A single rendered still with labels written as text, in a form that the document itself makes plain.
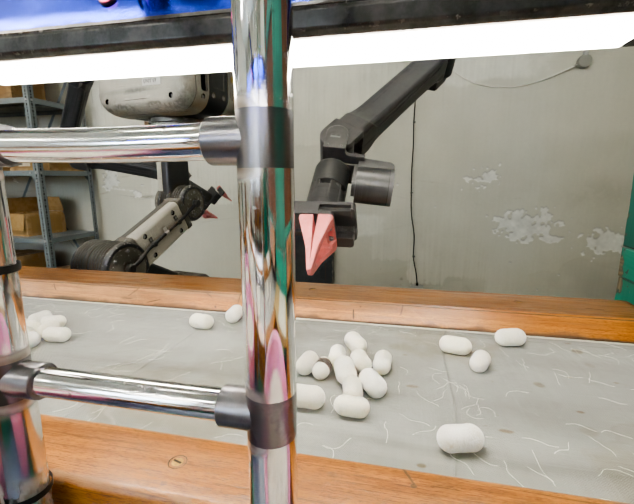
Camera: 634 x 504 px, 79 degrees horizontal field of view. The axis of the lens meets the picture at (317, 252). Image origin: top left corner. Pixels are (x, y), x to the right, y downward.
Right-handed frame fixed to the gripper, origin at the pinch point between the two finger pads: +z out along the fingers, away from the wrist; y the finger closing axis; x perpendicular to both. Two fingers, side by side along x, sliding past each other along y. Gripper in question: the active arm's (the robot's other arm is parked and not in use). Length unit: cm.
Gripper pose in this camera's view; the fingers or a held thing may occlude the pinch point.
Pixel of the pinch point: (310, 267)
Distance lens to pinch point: 49.9
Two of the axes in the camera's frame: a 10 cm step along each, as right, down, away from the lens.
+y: 9.8, 0.5, -2.1
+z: -1.7, 7.7, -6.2
